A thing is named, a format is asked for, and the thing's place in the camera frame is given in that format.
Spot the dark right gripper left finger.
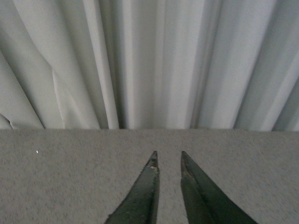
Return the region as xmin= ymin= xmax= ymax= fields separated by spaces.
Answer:
xmin=105 ymin=151 xmax=160 ymax=224

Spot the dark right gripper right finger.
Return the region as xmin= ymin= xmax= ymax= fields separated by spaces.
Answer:
xmin=181 ymin=151 xmax=256 ymax=224

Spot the pale grey-green curtain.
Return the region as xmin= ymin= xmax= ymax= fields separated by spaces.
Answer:
xmin=0 ymin=0 xmax=299 ymax=131

